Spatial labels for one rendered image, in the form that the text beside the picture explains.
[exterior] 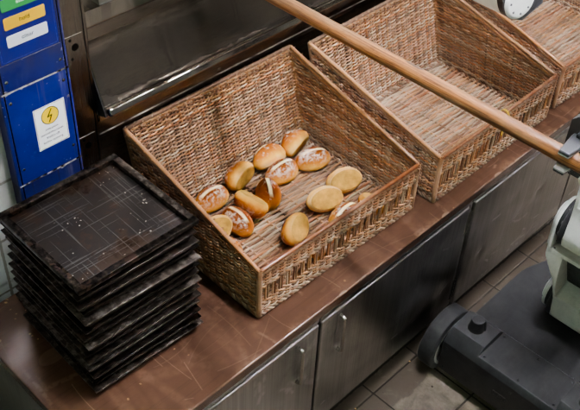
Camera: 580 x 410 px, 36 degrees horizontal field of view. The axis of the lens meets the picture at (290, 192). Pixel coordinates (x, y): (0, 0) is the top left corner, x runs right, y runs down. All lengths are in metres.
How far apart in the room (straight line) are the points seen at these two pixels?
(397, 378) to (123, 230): 1.17
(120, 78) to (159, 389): 0.68
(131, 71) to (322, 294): 0.67
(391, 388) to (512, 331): 0.38
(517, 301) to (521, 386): 0.32
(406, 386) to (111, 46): 1.32
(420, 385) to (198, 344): 0.90
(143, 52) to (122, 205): 0.39
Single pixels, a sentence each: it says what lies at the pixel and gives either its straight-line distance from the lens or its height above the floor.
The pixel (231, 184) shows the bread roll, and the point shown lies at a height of 0.63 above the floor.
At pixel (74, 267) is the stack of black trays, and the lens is 1.74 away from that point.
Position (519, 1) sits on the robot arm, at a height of 1.28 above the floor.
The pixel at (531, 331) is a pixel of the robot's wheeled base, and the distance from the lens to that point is 2.68.
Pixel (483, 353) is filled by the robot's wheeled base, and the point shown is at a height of 0.19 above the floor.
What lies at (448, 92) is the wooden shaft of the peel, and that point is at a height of 1.20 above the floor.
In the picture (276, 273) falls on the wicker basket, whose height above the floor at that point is 0.69.
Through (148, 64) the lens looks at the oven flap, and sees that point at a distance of 2.08.
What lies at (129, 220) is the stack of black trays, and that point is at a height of 0.90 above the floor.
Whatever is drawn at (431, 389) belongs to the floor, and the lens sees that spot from 2.69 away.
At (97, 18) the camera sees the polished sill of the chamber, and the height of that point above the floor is 1.15.
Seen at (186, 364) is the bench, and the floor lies 0.58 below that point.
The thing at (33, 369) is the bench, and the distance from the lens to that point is 2.00.
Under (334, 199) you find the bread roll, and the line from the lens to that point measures 2.26.
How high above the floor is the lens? 2.14
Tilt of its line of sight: 42 degrees down
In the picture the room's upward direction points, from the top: 3 degrees clockwise
